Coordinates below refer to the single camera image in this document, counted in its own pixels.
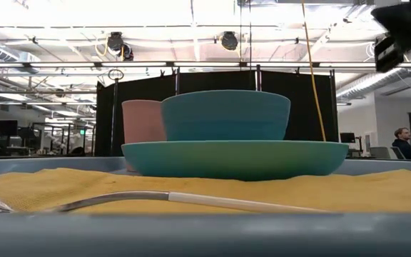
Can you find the yellow cloth napkin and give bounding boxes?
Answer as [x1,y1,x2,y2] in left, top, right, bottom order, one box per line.
[0,167,411,216]

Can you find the blue plastic bowl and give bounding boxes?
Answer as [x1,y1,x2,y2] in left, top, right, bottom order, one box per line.
[161,89,292,141]

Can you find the teal plastic plate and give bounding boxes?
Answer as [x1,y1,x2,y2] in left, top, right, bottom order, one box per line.
[121,139,350,182]

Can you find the orange-handled metal fork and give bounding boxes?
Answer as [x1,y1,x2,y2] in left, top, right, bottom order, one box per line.
[0,186,330,215]

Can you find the pink plastic cup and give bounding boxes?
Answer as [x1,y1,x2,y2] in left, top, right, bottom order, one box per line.
[121,99,168,173]

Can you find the blue plastic tray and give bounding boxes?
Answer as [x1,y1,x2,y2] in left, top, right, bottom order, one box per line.
[0,156,411,257]

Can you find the black room divider screen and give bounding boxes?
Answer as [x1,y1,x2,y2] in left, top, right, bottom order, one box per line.
[94,66,339,158]

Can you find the black background monitor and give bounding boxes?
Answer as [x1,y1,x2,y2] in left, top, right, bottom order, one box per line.
[0,120,19,138]

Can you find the yellow hanging cable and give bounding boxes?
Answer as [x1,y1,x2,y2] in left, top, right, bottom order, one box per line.
[300,0,328,142]

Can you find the black ceiling cable reel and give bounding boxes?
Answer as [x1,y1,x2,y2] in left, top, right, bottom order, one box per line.
[106,31,135,62]
[220,31,239,52]

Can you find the black pole with ring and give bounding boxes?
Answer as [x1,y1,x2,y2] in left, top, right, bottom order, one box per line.
[107,68,125,157]

